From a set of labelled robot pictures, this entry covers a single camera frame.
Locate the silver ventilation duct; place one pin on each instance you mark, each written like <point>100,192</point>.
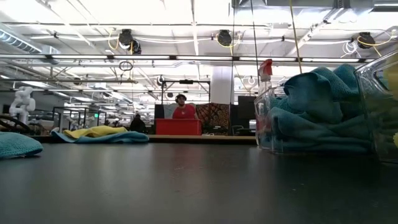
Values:
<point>18,43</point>

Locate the clear spray bottle red trigger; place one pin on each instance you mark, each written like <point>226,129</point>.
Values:
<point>265,70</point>

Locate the black metal frame stand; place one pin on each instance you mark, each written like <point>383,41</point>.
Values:
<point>186,81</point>

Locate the person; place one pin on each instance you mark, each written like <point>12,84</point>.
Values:
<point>185,112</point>
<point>137,124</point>

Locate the black computer monitor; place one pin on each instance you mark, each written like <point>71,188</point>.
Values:
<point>247,107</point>

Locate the clear plastic basket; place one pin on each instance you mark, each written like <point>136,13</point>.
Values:
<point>367,109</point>
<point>262,124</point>

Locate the white pillar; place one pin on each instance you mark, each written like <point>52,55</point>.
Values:
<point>222,84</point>

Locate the patterned hanging cloth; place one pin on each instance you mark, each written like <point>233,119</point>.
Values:
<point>214,115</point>

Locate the grey hanging cloth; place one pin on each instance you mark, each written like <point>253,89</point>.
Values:
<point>168,110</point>

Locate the small black ceiling reel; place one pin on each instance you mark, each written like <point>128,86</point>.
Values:
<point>136,48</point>

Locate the red plastic bin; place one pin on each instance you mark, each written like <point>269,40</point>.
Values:
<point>178,127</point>

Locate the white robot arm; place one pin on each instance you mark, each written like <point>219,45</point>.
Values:
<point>23,102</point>

